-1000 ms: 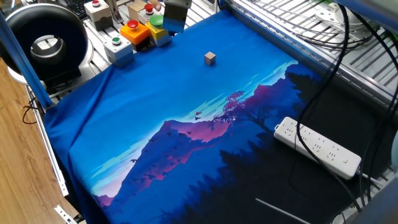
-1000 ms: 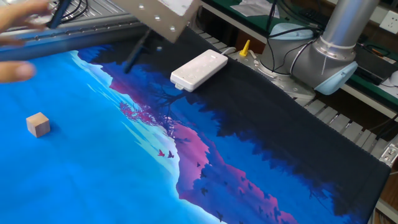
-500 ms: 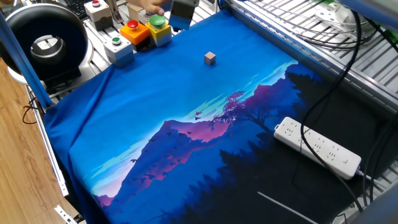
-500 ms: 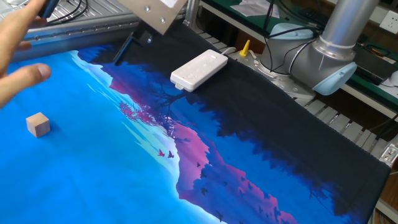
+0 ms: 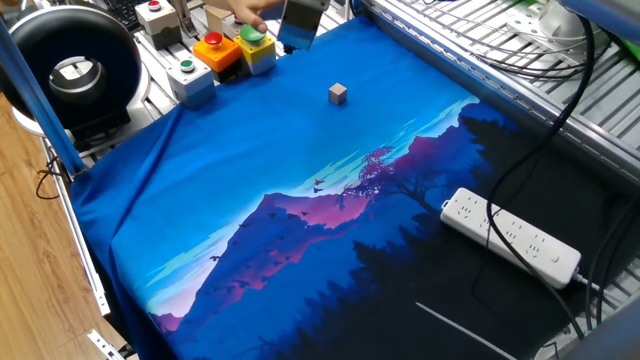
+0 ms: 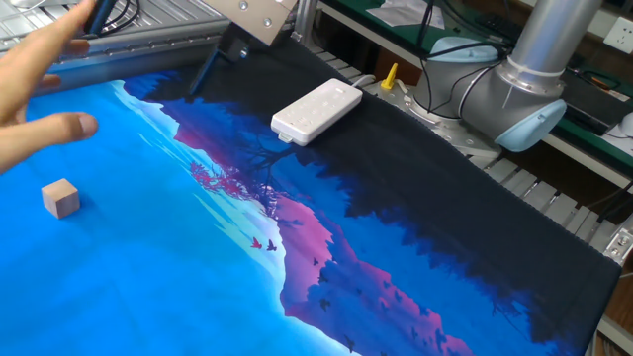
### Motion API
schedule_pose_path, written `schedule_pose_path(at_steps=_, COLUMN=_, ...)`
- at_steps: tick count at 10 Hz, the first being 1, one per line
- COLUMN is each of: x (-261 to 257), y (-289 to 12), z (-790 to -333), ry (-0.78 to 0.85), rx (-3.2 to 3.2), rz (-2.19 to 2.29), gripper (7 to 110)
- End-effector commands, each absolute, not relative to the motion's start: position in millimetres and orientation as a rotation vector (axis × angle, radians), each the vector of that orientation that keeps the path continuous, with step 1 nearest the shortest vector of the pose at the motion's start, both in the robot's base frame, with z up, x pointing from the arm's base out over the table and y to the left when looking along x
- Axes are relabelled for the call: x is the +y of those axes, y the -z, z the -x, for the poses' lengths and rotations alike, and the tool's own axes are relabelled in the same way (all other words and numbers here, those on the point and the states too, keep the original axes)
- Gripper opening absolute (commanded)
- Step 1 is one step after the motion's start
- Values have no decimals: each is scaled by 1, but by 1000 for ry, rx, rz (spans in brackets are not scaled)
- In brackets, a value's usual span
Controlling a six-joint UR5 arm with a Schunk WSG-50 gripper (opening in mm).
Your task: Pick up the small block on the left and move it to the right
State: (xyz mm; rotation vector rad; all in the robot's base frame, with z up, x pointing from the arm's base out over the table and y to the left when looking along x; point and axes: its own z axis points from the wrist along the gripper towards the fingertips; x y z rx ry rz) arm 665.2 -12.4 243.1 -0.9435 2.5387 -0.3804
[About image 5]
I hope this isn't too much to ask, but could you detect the silver metal gripper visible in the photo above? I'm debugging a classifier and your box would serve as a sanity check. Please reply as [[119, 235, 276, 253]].
[[276, 0, 332, 56]]

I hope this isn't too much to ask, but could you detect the small wooden cube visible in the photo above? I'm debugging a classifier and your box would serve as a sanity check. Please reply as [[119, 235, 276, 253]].
[[328, 82, 348, 106]]

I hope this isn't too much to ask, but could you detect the bare human hand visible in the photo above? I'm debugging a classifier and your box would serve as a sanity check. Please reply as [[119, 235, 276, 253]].
[[227, 0, 286, 34]]

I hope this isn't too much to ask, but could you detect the yellow box green mushroom button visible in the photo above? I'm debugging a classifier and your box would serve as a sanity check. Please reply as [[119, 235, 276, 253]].
[[232, 23, 278, 76]]

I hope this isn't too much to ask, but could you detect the orange box red button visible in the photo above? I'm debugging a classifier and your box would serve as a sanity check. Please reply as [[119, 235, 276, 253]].
[[192, 31, 243, 84]]

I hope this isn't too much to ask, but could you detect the beige box red button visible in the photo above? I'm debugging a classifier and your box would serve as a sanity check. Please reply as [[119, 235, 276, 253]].
[[203, 3, 235, 34]]

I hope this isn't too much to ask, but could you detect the grey box small green button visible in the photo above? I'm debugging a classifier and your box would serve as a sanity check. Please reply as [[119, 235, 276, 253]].
[[165, 57, 218, 110]]

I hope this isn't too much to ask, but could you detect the mountain landscape printed cloth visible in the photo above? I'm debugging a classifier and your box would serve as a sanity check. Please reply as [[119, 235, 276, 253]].
[[69, 14, 626, 360]]

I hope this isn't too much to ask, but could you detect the grey box small red button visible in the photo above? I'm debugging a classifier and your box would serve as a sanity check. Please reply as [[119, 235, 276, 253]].
[[134, 0, 184, 51]]

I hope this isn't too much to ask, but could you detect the black keyboard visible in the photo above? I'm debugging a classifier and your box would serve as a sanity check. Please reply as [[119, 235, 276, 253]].
[[107, 0, 149, 31]]

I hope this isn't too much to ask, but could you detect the blue pole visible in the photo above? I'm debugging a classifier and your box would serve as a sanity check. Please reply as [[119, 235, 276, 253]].
[[0, 17, 86, 176]]

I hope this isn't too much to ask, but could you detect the white round fixture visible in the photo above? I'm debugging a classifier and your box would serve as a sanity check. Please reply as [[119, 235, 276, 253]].
[[505, 0, 594, 47]]

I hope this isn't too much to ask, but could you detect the white power strip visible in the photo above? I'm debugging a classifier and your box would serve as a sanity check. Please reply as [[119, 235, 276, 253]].
[[439, 187, 583, 290]]

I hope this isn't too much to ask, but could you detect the white zip tie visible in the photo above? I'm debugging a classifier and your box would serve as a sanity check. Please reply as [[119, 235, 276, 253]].
[[414, 301, 519, 360]]

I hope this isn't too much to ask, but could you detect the grey metal bracket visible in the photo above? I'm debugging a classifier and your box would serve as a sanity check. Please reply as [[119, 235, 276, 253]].
[[168, 0, 200, 39]]

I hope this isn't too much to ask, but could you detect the black round ring lamp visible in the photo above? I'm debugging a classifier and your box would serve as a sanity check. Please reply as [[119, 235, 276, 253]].
[[0, 4, 151, 139]]

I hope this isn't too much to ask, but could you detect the thin black cable bundle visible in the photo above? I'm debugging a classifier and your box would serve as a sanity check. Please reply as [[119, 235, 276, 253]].
[[419, 0, 614, 81]]

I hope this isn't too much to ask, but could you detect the aluminium frame rail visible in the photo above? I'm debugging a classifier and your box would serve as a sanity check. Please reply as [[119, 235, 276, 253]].
[[362, 0, 640, 186]]

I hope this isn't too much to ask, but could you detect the white table edge rail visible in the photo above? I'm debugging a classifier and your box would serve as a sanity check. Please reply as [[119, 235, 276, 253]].
[[42, 138, 112, 318]]

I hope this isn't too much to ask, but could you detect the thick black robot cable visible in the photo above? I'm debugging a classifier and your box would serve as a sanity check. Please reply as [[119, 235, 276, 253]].
[[483, 14, 597, 342]]

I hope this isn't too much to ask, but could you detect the thin black looped cable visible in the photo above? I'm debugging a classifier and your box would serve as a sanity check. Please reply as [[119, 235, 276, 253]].
[[34, 155, 65, 201]]

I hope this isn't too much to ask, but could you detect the white power strip cord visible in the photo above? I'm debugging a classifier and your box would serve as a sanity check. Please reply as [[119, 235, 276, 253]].
[[573, 273, 601, 294]]

